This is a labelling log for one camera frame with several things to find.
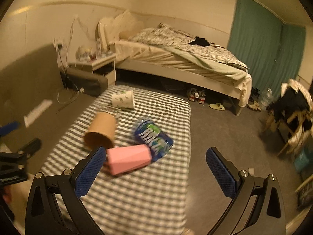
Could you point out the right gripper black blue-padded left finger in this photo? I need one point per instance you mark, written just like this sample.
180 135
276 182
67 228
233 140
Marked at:
43 215

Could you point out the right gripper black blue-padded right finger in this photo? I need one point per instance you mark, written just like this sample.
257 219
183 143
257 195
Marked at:
267 215

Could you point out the blue printed plastic cup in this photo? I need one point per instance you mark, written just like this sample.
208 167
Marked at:
146 132

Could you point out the pink faceted cup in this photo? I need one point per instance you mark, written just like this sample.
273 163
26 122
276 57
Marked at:
125 159

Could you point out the brown paper cup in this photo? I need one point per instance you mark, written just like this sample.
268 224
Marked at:
101 131

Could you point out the clear plastic cup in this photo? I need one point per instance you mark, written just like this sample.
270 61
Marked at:
106 108

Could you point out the white floral paper cup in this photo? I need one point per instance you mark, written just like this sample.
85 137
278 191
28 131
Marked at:
124 99

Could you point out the wooden chair with clothes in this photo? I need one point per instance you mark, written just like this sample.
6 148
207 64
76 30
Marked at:
293 108

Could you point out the green slipper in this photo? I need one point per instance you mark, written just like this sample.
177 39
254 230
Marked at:
217 106

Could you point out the clear water jug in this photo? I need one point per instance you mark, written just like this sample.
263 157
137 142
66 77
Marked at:
265 98

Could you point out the right sneaker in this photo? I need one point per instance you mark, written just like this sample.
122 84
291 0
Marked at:
201 98

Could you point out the sneaker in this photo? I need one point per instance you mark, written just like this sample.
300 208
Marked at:
201 98
192 94

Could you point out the left sneaker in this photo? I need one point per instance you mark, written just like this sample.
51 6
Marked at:
192 94

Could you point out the white bedside table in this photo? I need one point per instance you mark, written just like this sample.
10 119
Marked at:
103 66

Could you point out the patterned duvet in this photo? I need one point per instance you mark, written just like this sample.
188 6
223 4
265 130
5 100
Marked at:
165 35

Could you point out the green curtain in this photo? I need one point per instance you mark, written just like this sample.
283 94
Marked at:
271 49

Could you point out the cream pillow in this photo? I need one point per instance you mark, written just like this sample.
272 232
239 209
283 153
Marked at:
109 29

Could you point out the white bed frame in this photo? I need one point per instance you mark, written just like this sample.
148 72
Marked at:
180 75

